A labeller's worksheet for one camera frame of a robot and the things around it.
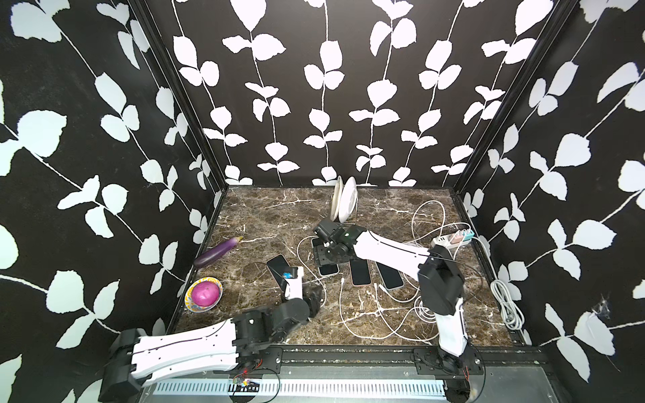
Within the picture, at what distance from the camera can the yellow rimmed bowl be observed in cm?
81

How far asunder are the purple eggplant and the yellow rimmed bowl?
0.34 ft

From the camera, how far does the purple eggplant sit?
3.10 ft

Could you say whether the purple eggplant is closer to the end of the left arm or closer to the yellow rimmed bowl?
the yellow rimmed bowl

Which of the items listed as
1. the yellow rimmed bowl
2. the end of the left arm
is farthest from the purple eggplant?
the end of the left arm
